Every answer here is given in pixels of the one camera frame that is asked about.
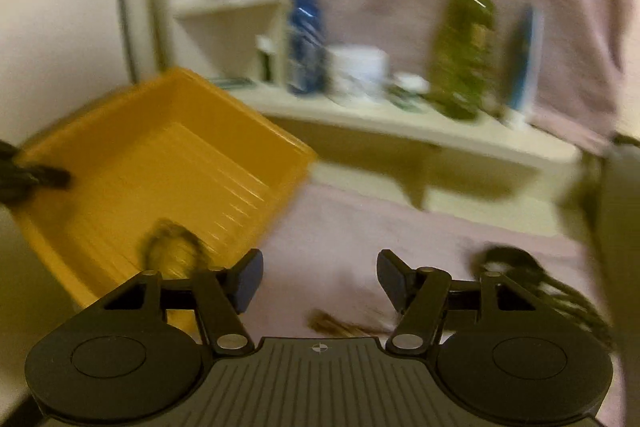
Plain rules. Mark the cream wooden shelf unit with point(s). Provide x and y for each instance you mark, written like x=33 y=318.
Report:
x=380 y=119

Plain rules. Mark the pink blanket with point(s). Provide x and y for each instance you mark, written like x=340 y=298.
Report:
x=340 y=247

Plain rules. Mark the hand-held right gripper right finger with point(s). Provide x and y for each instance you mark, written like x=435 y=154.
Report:
x=391 y=281

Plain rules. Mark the yellow plastic tray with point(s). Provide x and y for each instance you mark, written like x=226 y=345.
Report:
x=165 y=167

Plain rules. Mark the black wristwatch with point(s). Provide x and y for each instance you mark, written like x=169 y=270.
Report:
x=505 y=257

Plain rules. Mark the blue and white tube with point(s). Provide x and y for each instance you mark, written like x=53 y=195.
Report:
x=522 y=67

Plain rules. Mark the grey cushion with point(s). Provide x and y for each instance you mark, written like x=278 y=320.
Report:
x=622 y=217

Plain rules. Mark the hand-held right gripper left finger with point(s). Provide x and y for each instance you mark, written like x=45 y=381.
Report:
x=248 y=281

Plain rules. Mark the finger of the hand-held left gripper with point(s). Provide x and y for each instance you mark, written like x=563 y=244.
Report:
x=30 y=177

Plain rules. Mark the small green-label jar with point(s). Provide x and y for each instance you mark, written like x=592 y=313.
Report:
x=410 y=89

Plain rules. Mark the green lotion bottle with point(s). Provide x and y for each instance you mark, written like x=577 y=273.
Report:
x=462 y=52

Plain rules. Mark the white cream jar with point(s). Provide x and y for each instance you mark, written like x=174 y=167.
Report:
x=357 y=74

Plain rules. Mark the blue spray bottle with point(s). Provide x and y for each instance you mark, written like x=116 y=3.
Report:
x=305 y=37

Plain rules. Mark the flat dark green packet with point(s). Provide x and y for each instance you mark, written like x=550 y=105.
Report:
x=232 y=82

